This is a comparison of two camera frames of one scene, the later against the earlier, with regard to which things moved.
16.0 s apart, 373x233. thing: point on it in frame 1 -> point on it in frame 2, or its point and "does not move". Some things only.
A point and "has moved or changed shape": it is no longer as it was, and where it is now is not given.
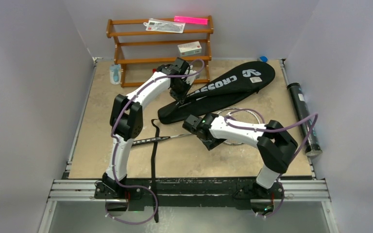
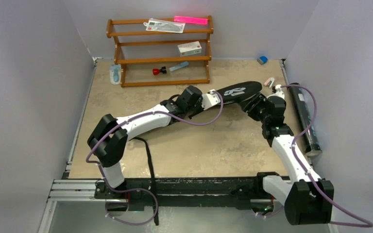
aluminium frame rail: x=74 y=191 does not move
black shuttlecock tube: x=301 y=111 does not move
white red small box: x=190 y=48 does not move
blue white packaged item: x=115 y=74 does not move
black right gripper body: x=210 y=141 -> x=250 y=103
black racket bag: x=222 y=93 has moved or changed shape
